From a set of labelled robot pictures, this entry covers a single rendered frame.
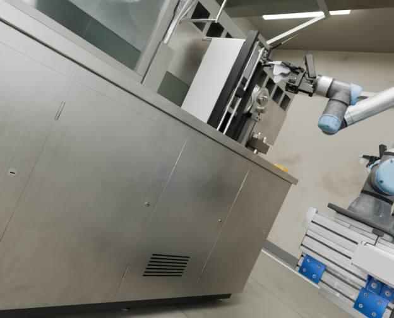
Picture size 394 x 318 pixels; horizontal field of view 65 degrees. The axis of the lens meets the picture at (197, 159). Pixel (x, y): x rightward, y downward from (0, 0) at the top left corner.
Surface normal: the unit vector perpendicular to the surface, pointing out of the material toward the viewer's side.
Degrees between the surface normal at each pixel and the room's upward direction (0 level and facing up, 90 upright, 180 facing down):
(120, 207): 90
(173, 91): 90
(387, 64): 90
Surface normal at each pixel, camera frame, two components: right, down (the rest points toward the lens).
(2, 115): 0.67, 0.31
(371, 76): -0.67, -0.30
